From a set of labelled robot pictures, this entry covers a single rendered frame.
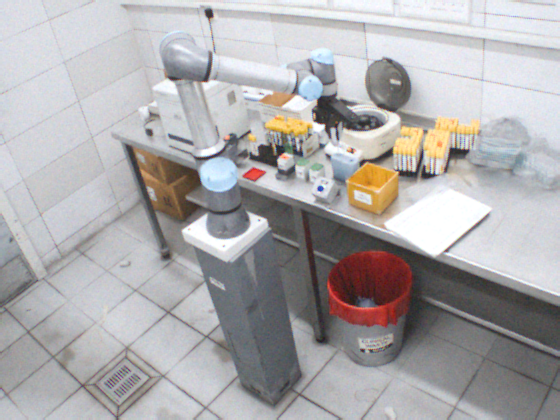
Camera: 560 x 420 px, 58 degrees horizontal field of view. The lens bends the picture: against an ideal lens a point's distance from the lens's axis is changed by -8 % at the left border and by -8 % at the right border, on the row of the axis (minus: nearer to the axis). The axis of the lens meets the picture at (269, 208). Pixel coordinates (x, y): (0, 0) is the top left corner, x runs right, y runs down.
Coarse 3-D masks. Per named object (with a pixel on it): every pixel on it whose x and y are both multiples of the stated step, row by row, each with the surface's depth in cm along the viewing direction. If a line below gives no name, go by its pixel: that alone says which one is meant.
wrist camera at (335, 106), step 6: (330, 102) 182; (336, 102) 183; (330, 108) 183; (336, 108) 181; (342, 108) 182; (348, 108) 182; (336, 114) 182; (342, 114) 180; (348, 114) 181; (354, 114) 181; (348, 120) 180; (354, 120) 180
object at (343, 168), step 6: (336, 156) 196; (342, 156) 195; (348, 156) 195; (336, 162) 196; (342, 162) 193; (348, 162) 191; (354, 162) 191; (336, 168) 197; (342, 168) 195; (348, 168) 192; (354, 168) 192; (336, 174) 199; (342, 174) 197; (348, 174) 194; (336, 180) 199; (342, 180) 198
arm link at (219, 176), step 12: (204, 168) 171; (216, 168) 171; (228, 168) 170; (204, 180) 169; (216, 180) 168; (228, 180) 169; (204, 192) 173; (216, 192) 170; (228, 192) 170; (216, 204) 172; (228, 204) 173
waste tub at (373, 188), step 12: (360, 168) 187; (372, 168) 189; (384, 168) 185; (348, 180) 183; (360, 180) 189; (372, 180) 192; (384, 180) 188; (396, 180) 182; (348, 192) 185; (360, 192) 181; (372, 192) 177; (384, 192) 178; (396, 192) 185; (348, 204) 188; (360, 204) 184; (372, 204) 180; (384, 204) 181
